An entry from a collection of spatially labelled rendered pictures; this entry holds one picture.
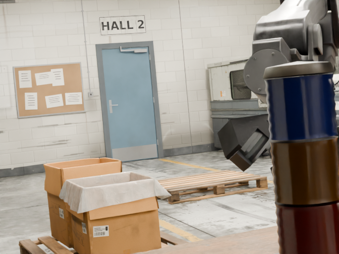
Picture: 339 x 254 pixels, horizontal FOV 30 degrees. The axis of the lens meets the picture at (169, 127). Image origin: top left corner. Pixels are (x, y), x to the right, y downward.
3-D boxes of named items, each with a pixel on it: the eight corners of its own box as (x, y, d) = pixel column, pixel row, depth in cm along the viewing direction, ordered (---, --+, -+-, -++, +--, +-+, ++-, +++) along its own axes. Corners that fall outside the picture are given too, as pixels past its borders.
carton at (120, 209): (177, 253, 413) (170, 177, 410) (83, 270, 391) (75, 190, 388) (145, 235, 475) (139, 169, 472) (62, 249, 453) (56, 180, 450)
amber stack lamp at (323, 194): (315, 189, 38) (311, 134, 38) (357, 196, 35) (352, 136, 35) (261, 198, 37) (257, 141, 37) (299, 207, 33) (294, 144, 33)
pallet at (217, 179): (228, 180, 817) (227, 169, 816) (268, 188, 724) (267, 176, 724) (140, 193, 773) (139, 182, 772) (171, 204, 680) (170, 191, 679)
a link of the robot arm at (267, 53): (306, 91, 72) (304, -7, 75) (234, 97, 75) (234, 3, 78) (324, 114, 82) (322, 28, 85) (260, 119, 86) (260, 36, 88)
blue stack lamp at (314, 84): (311, 132, 38) (306, 76, 38) (352, 133, 35) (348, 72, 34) (256, 139, 37) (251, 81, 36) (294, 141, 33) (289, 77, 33)
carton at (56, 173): (134, 236, 474) (126, 160, 471) (65, 249, 452) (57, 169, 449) (109, 225, 525) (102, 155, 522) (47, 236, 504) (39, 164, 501)
